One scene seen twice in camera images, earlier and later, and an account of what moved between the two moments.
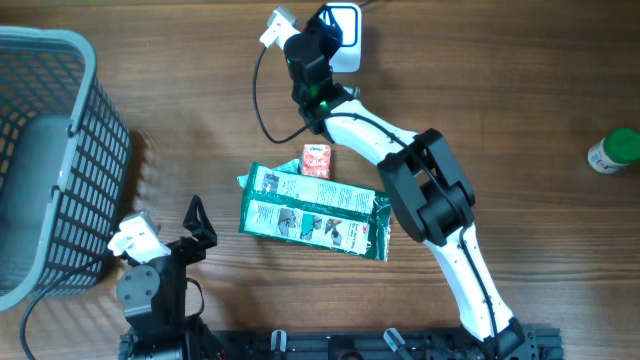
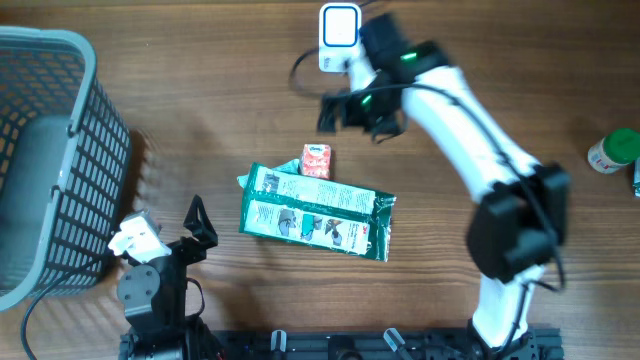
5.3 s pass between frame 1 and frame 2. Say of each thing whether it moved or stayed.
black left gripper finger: stayed
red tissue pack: stayed
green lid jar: stayed
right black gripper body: moved
